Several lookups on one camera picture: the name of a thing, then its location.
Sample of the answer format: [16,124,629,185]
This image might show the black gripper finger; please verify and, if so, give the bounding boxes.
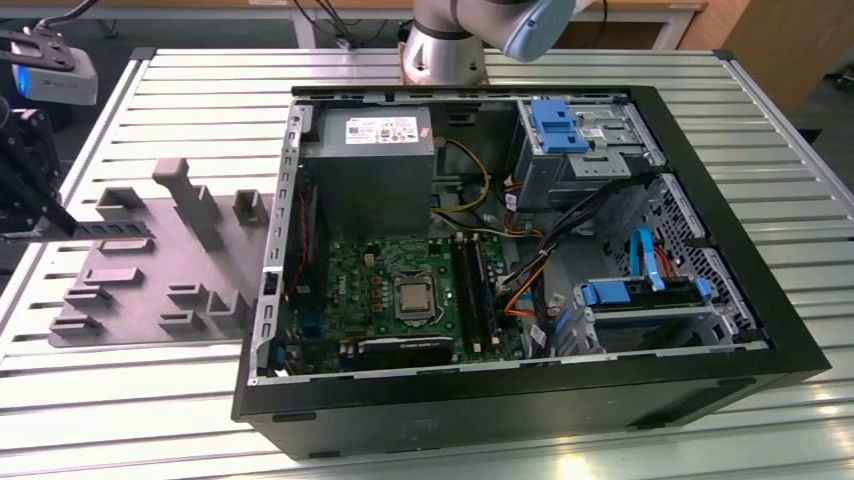
[40,195,81,239]

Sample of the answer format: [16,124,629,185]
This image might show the empty black RAM slot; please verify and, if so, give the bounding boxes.
[450,233,487,354]

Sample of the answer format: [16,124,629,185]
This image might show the grey parts rack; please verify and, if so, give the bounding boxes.
[50,155,277,349]

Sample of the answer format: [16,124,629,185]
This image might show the green motherboard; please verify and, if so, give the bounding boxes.
[279,234,536,374]

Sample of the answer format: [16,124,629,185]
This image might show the grey power supply unit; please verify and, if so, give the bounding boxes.
[298,103,439,239]

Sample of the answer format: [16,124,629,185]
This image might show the CPU socket metal cover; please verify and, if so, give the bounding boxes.
[390,269,447,329]

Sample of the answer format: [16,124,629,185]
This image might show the silver CPU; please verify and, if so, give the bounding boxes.
[398,284,435,312]

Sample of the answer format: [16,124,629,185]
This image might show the black graphics card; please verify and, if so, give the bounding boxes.
[338,335,455,371]

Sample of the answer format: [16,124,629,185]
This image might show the black open PC case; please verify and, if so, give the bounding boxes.
[230,84,834,460]

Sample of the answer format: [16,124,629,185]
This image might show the blue plastic drive latch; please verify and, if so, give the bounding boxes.
[532,101,590,155]

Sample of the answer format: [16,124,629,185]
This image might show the metal optical drive cage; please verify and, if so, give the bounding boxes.
[513,97,669,211]

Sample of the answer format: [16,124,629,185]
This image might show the hard disk in blue carrier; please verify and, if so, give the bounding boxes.
[578,277,713,314]

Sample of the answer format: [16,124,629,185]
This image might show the metal disk bay cage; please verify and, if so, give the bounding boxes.
[573,279,769,359]

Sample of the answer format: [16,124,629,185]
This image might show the wooden cabinet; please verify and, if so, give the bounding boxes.
[680,0,854,117]

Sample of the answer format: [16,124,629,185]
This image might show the black office chair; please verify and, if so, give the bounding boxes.
[826,62,854,94]

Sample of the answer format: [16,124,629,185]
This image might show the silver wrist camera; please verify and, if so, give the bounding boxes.
[10,29,101,106]

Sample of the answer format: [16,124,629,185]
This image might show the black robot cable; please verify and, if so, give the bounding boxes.
[36,0,102,29]

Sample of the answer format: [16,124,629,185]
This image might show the yellow power wire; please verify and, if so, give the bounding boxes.
[430,139,493,226]

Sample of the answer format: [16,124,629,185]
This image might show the orange wire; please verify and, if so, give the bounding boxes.
[504,252,556,319]

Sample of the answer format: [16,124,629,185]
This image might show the black cable bundle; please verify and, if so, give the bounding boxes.
[497,172,662,296]

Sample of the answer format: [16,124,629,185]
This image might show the blue flat data wire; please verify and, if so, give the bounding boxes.
[629,227,669,294]

